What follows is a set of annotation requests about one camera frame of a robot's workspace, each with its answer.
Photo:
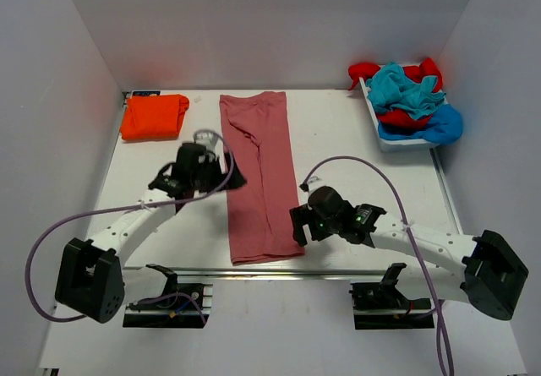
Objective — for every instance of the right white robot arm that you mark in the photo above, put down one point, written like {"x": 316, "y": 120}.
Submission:
{"x": 483, "y": 270}

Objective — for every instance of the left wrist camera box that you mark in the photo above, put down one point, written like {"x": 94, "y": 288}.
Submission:
{"x": 208, "y": 138}

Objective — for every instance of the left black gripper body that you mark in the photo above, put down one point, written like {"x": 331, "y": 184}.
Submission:
{"x": 221, "y": 171}

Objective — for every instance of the blue crumpled t-shirt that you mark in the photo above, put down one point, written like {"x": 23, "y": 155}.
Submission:
{"x": 444, "y": 126}

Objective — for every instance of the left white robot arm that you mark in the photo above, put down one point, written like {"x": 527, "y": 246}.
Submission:
{"x": 92, "y": 279}

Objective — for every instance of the pink t-shirt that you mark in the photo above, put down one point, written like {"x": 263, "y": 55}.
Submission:
{"x": 259, "y": 223}

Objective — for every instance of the folded orange t-shirt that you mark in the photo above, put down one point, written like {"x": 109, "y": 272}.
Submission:
{"x": 156, "y": 117}

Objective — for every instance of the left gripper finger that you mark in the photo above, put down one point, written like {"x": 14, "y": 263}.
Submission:
{"x": 232, "y": 178}
{"x": 202, "y": 188}

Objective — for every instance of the red crumpled t-shirt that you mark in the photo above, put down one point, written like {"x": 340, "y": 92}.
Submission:
{"x": 366, "y": 70}

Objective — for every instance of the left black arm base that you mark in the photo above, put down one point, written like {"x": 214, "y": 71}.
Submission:
{"x": 169, "y": 304}

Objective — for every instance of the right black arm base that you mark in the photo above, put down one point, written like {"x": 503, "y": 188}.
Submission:
{"x": 378, "y": 305}

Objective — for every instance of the white plastic bin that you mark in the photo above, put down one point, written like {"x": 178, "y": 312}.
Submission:
{"x": 386, "y": 145}

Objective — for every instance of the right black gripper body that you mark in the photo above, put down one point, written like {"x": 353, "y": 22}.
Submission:
{"x": 302, "y": 222}

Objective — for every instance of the teal crumpled t-shirt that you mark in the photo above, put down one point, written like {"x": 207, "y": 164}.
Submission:
{"x": 390, "y": 89}

